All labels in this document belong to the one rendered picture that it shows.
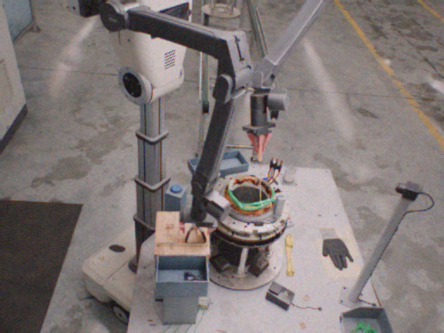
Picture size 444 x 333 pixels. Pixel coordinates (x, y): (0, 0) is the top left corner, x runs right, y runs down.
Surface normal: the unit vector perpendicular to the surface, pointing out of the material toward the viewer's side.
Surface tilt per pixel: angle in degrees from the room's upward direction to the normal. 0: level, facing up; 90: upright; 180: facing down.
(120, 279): 0
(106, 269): 0
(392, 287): 0
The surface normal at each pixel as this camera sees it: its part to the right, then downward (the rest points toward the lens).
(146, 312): 0.10, -0.76
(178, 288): 0.07, 0.64
